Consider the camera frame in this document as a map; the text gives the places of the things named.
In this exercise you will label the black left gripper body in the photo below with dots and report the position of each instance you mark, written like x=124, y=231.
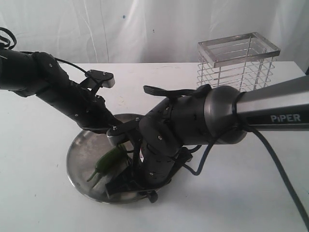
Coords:
x=89, y=110

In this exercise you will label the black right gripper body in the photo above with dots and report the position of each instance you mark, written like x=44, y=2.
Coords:
x=152, y=169

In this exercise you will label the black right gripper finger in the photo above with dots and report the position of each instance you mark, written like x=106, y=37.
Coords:
x=122, y=183

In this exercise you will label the green cucumber with stem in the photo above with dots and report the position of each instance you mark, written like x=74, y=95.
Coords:
x=108, y=161

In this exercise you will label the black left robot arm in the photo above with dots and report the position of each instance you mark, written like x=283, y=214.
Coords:
x=40, y=74

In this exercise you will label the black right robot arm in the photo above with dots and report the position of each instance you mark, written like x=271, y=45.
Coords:
x=202, y=116

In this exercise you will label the round stainless steel plate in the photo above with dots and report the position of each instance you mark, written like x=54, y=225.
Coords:
x=82, y=157

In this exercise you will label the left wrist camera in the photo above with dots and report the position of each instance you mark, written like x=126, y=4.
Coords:
x=98, y=78

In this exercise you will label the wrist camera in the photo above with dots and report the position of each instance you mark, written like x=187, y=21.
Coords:
x=128, y=131
x=98, y=78

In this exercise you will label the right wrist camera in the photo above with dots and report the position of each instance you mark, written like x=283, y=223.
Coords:
x=128, y=131

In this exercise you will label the steel wire utensil rack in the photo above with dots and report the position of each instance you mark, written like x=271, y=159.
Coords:
x=244, y=62

